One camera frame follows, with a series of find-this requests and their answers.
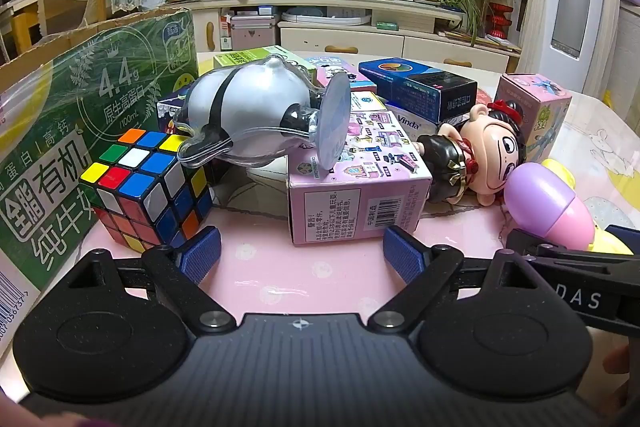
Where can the pink toy box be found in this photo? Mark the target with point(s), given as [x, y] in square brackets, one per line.
[350, 207]

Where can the white blue tissue pack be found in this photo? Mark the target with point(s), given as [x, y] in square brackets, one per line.
[415, 125]

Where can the small green box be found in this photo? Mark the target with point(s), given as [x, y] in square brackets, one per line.
[387, 26]

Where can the green printed cardboard box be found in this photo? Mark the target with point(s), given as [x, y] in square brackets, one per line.
[75, 107]

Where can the colourful puzzle cube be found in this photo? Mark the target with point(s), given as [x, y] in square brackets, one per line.
[145, 187]

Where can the rabbit print tablecloth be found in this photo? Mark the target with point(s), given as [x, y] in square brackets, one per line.
[280, 267]

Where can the yellow white medicine box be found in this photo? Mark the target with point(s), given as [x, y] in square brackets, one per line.
[370, 101]

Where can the person's right forearm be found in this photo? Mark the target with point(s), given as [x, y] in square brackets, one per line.
[622, 372]

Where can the cream television cabinet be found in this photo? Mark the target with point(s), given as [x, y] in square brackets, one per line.
[310, 1]

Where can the yellow plastic toy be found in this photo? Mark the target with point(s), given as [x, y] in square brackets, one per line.
[608, 98]

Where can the pink box with blue bow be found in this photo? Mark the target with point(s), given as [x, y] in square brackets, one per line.
[540, 107]

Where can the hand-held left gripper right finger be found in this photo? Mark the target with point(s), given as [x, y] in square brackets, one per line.
[405, 253]

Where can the doll figure with red hair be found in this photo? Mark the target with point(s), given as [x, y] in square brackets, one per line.
[495, 152]

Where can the dark blue box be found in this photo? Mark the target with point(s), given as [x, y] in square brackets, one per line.
[425, 92]

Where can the person's left forearm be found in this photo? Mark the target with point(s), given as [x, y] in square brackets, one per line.
[40, 414]

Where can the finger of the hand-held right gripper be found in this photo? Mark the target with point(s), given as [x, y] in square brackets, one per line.
[530, 244]

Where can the purple pink capsule toy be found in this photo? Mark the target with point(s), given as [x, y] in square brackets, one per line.
[540, 197]

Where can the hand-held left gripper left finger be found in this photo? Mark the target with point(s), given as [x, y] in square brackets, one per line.
[201, 253]

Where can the white round plastic lid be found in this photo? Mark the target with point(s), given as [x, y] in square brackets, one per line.
[325, 16]

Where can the dark starry box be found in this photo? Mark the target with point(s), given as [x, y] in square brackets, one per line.
[167, 109]

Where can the panda toy with suction cup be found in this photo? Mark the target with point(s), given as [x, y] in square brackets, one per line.
[250, 107]

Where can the pink cartoon box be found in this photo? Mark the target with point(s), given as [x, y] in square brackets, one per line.
[330, 69]

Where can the pink storage case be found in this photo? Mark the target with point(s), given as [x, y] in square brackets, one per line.
[252, 34]

